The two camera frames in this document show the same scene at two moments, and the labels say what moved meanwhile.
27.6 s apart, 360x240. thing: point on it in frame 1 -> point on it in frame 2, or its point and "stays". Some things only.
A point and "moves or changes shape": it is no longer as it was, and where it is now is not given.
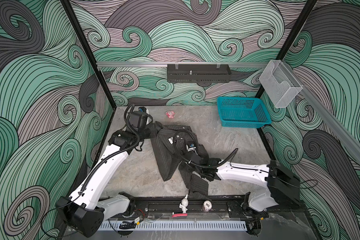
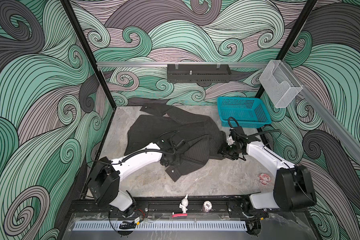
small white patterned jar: x=207 y=206 stays
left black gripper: x=150 y=131 -> x=178 y=158
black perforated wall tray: x=198 y=73 stays
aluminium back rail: x=158 y=65 stays
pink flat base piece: x=183 y=214 stays
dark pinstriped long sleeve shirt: x=174 y=145 moves or changes shape
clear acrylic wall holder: x=281 y=84 stays
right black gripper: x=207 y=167 -> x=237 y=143
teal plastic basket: x=242 y=112 stays
